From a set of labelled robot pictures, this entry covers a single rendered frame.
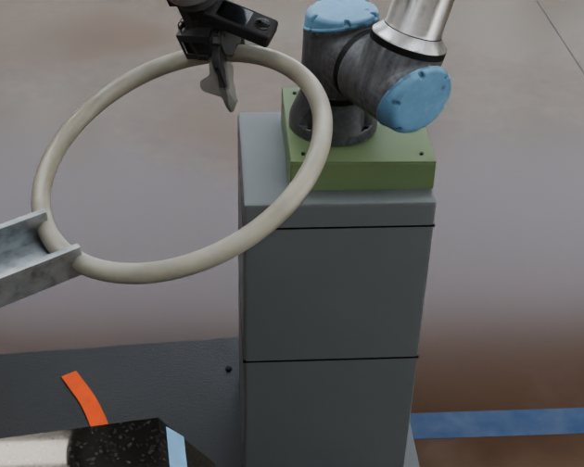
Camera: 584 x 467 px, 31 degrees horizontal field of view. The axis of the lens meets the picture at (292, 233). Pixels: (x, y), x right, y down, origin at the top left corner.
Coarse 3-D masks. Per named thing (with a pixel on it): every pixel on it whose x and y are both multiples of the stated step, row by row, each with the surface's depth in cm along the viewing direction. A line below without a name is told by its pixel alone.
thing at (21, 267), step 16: (0, 224) 157; (16, 224) 158; (32, 224) 160; (0, 240) 157; (16, 240) 159; (32, 240) 161; (0, 256) 158; (16, 256) 158; (32, 256) 158; (48, 256) 151; (64, 256) 152; (0, 272) 155; (16, 272) 148; (32, 272) 150; (48, 272) 152; (64, 272) 153; (0, 288) 148; (16, 288) 149; (32, 288) 151; (0, 304) 149
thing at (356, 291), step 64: (256, 128) 242; (256, 192) 220; (320, 192) 221; (384, 192) 221; (256, 256) 224; (320, 256) 225; (384, 256) 226; (256, 320) 234; (320, 320) 235; (384, 320) 236; (256, 384) 245; (320, 384) 246; (384, 384) 247; (256, 448) 257; (320, 448) 258; (384, 448) 260
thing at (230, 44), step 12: (168, 0) 169; (216, 0) 166; (180, 12) 170; (192, 12) 170; (180, 24) 173; (192, 24) 172; (204, 24) 171; (180, 36) 172; (192, 36) 171; (204, 36) 170; (216, 36) 170; (228, 36) 172; (192, 48) 174; (204, 48) 173; (228, 48) 172
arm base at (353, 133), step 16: (304, 96) 221; (304, 112) 222; (336, 112) 219; (352, 112) 220; (304, 128) 222; (336, 128) 220; (352, 128) 221; (368, 128) 223; (336, 144) 221; (352, 144) 222
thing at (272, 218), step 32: (160, 64) 178; (192, 64) 178; (256, 64) 174; (288, 64) 168; (96, 96) 177; (320, 96) 161; (64, 128) 174; (320, 128) 156; (320, 160) 153; (32, 192) 166; (288, 192) 149; (256, 224) 147; (192, 256) 147; (224, 256) 146
